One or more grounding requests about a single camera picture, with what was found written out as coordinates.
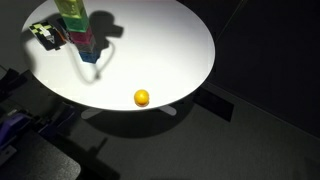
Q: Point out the grey block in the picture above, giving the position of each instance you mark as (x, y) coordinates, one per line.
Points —
(87, 47)

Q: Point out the magenta block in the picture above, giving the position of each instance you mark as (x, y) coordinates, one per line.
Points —
(80, 37)

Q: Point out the lime green block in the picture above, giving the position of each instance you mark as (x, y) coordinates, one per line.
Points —
(70, 7)

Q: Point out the yellow ball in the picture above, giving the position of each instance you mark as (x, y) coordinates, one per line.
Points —
(141, 97)

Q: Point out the black perforated breadboard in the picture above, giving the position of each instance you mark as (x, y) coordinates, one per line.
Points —
(36, 160)

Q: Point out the purple spring clamp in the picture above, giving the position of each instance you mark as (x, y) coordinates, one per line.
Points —
(13, 125)

